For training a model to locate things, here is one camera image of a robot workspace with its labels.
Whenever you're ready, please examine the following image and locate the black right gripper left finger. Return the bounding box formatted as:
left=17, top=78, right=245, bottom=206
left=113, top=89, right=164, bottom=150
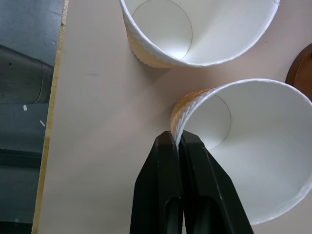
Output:
left=130, top=130, right=184, bottom=234

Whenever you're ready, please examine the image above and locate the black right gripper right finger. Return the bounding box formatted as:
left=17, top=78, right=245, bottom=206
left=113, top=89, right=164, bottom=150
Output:
left=178, top=130, right=254, bottom=234

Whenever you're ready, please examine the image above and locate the rippled tan paper cup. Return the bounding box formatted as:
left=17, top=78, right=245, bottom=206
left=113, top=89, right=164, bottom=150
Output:
left=170, top=78, right=312, bottom=226
left=118, top=0, right=281, bottom=69

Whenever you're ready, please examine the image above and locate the brown wooden round base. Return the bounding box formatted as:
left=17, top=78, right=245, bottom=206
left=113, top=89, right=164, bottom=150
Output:
left=285, top=43, right=312, bottom=98

